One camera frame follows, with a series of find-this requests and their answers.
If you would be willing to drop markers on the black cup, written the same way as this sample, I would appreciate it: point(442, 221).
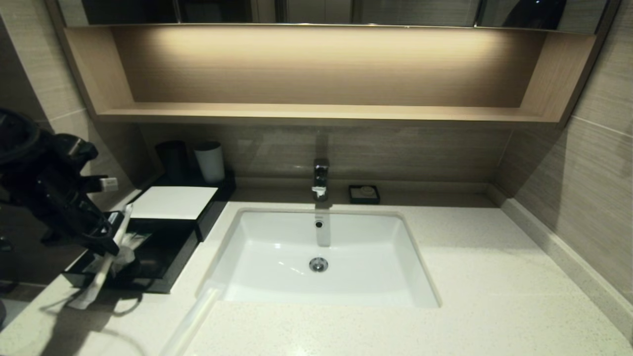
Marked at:
point(171, 160)

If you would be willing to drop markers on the wooden wall shelf niche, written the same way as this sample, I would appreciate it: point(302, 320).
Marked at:
point(316, 74)

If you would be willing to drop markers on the chrome sink drain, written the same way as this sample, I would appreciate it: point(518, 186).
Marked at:
point(318, 265)

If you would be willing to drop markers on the small beige soap bar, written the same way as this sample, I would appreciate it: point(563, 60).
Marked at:
point(366, 191)

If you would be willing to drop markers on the black pull-out drawer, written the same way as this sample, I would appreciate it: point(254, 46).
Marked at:
point(163, 262)

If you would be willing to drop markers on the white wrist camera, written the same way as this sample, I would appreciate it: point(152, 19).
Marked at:
point(109, 184)

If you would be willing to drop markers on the mirror cabinet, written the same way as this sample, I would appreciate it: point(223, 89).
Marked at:
point(395, 12)

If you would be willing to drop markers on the white ceramic sink basin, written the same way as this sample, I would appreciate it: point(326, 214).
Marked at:
point(321, 247)

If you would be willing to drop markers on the black soap dish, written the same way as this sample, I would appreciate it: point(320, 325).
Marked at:
point(353, 198)

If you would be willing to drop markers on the white cup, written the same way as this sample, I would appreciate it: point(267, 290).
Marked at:
point(210, 163)

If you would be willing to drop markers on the chrome faucet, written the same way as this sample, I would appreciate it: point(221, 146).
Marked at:
point(320, 178)

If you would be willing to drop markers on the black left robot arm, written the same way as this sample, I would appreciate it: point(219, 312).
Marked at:
point(39, 168)

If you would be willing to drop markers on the black box with white lid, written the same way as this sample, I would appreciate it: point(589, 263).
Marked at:
point(170, 202)

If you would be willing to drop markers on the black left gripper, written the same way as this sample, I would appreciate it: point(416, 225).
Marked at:
point(76, 217)

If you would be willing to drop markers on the short clear toothbrush packet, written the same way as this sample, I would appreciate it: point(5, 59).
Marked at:
point(101, 277)

